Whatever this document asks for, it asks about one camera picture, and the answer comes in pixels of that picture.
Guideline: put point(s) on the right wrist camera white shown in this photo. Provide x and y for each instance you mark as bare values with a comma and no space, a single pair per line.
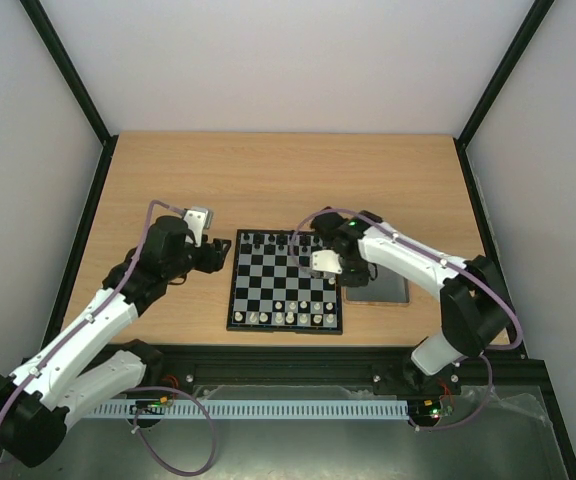
326,261

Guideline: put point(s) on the black frame post left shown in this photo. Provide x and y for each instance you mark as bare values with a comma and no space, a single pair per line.
55,47

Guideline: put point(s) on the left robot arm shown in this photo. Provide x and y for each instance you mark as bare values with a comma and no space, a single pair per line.
42,399

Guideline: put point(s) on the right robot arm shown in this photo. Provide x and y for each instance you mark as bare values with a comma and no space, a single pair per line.
474,302

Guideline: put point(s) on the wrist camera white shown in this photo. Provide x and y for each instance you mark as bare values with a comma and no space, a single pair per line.
198,220
326,261

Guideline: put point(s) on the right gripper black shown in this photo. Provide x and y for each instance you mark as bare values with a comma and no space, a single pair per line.
355,275

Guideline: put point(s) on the black frame post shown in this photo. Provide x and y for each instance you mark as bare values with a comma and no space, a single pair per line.
55,47
514,52

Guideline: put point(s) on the metal tray wooden rim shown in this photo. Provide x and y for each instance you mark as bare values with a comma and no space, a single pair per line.
387,288

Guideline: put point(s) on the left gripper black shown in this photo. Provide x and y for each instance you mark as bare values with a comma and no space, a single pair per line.
214,255

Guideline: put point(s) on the black white chessboard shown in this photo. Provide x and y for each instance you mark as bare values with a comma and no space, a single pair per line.
268,268

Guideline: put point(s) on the black frame post right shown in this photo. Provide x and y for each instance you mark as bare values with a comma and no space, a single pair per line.
514,52

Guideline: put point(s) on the purple cable floor loop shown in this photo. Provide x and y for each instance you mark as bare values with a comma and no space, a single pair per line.
174,439

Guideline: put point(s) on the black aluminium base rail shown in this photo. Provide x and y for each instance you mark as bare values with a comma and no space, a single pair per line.
383,370

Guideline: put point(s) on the white slotted cable duct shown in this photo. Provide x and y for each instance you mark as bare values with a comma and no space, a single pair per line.
255,410

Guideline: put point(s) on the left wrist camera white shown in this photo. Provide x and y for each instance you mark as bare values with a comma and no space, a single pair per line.
198,220

